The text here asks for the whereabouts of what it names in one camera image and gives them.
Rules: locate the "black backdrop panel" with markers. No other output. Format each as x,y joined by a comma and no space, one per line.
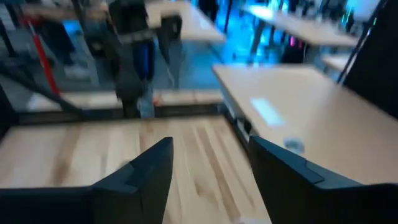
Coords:
379,62

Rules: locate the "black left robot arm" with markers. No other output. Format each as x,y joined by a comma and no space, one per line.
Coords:
127,77

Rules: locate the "beige wooden desk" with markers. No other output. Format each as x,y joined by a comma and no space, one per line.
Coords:
192,25
337,62
311,31
311,93

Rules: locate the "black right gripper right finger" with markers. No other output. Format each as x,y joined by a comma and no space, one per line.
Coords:
311,202

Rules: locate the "red pole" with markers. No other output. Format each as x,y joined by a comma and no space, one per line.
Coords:
46,65

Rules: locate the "black aluminium table frame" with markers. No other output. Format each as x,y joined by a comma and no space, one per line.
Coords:
186,110

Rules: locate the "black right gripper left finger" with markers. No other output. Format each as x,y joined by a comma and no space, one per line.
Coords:
77,205

